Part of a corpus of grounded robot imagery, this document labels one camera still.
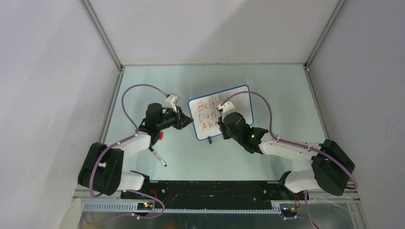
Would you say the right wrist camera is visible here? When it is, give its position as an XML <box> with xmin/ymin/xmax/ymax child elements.
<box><xmin>217</xmin><ymin>102</ymin><xmax>235</xmax><ymax>122</ymax></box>

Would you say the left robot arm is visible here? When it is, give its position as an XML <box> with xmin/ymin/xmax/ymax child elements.
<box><xmin>78</xmin><ymin>103</ymin><xmax>193</xmax><ymax>199</ymax></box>

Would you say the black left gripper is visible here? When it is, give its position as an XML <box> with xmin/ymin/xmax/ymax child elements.
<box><xmin>157</xmin><ymin>105</ymin><xmax>193</xmax><ymax>130</ymax></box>

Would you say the black whiteboard marker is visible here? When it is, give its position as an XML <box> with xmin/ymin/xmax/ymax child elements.
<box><xmin>149</xmin><ymin>147</ymin><xmax>167</xmax><ymax>167</ymax></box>

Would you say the white blue-framed whiteboard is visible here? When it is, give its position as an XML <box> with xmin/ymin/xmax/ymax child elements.
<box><xmin>188</xmin><ymin>84</ymin><xmax>254</xmax><ymax>141</ymax></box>

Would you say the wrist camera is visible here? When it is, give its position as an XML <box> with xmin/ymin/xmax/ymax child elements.
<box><xmin>217</xmin><ymin>102</ymin><xmax>235</xmax><ymax>122</ymax></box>
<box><xmin>165</xmin><ymin>94</ymin><xmax>180</xmax><ymax>113</ymax></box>

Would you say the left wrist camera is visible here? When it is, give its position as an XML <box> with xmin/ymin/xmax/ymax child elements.
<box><xmin>165</xmin><ymin>94</ymin><xmax>180</xmax><ymax>113</ymax></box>

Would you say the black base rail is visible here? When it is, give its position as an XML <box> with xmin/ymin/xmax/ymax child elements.
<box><xmin>73</xmin><ymin>180</ymin><xmax>362</xmax><ymax>215</ymax></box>

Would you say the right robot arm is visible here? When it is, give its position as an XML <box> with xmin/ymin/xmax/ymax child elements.
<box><xmin>218</xmin><ymin>112</ymin><xmax>355</xmax><ymax>199</ymax></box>

